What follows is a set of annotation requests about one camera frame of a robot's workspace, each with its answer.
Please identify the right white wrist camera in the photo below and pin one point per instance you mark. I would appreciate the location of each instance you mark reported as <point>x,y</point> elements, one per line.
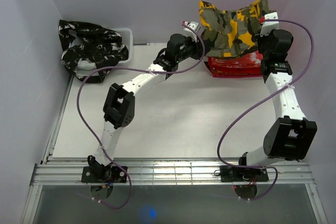
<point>268,23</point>

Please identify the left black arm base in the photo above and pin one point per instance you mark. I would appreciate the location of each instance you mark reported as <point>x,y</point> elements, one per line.
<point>111,174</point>

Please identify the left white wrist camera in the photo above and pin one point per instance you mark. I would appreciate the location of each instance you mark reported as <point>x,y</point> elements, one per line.
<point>191,29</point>

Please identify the red folded trousers stack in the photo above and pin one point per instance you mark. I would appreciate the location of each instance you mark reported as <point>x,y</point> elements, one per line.
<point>220,72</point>

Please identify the black white camouflage trousers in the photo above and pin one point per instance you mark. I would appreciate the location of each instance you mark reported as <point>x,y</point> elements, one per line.
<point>92,48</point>

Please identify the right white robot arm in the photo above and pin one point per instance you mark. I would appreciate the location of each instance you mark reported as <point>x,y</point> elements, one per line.
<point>290,137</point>

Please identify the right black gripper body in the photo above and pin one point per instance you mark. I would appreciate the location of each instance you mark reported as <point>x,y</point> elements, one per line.
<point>262,43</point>

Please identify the aluminium rail frame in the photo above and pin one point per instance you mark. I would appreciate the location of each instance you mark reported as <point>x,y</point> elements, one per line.
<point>164,172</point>

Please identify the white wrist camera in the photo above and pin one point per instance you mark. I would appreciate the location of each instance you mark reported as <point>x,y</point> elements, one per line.
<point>191,29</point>
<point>268,23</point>

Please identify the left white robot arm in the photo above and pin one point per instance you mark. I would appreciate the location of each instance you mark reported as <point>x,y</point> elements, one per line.
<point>119,106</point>

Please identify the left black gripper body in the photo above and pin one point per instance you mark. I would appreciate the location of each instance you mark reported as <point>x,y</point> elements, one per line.
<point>191,49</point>

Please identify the orange green camouflage trousers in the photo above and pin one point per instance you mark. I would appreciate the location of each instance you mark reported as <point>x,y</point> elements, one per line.
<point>231,33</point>

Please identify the white plastic basket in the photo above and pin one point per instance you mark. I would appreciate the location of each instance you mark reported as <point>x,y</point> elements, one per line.
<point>123,48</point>

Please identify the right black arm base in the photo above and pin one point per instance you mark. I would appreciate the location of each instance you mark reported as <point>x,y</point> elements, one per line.
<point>234,174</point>

